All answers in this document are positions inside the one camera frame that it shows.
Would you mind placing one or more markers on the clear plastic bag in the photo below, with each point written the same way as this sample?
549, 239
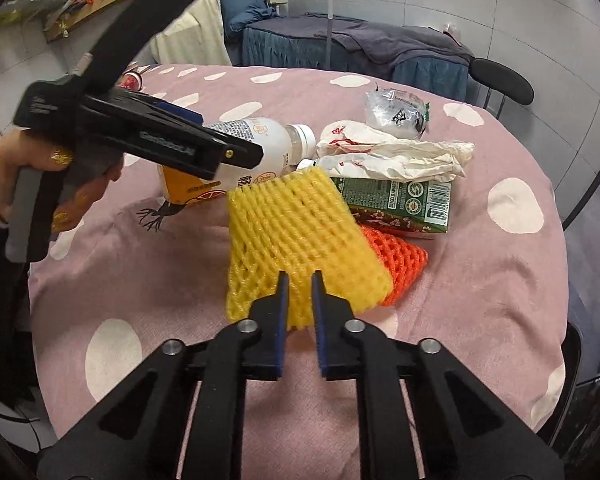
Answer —
395, 110

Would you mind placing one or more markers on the small red round tin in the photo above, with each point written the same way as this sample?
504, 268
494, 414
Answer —
132, 81

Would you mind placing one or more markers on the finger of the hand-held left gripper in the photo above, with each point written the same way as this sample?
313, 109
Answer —
180, 145
180, 112

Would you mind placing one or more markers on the blue skirted massage bed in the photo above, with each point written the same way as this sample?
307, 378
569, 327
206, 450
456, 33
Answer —
420, 75

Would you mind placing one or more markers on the cream robe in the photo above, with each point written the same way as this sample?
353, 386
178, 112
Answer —
195, 35

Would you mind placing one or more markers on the yellow foam fruit net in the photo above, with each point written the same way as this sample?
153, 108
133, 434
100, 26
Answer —
290, 225

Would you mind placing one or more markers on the grey bed blanket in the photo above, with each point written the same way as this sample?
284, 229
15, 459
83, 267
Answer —
380, 42

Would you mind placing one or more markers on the orange foam fruit net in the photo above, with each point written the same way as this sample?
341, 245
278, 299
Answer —
400, 260

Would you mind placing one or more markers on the green drink carton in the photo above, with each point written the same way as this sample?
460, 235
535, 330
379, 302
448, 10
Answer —
405, 200

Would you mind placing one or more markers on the black padded stool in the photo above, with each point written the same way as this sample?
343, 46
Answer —
505, 80

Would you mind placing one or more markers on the person's left hand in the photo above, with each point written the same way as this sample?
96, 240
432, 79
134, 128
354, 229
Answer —
5, 170

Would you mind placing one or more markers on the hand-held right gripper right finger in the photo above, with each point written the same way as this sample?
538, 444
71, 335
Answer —
320, 335

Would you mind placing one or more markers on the crumpled white paper bag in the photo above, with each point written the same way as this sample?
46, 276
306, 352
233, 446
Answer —
380, 157

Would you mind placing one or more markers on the blue duvet pile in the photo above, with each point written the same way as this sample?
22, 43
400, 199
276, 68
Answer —
245, 5

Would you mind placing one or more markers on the white plastic bottle orange label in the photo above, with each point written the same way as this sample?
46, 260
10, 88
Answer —
260, 137

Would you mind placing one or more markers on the pink polka dot blanket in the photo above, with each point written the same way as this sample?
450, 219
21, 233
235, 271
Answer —
480, 285

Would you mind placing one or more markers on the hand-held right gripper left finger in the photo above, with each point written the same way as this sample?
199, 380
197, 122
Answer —
279, 330

